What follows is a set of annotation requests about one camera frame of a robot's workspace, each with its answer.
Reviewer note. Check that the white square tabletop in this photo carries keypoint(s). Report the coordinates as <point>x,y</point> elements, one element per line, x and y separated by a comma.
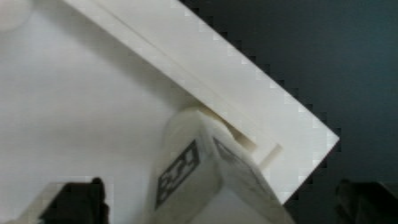
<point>111,62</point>

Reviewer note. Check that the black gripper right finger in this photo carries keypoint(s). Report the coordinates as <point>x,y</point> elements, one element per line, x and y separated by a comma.
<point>367,202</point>

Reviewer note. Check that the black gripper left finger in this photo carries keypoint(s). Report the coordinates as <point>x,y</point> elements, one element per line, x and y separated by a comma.
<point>68,204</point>

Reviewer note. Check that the white table leg with tag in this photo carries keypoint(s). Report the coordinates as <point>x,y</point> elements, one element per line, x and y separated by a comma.
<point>209,187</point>

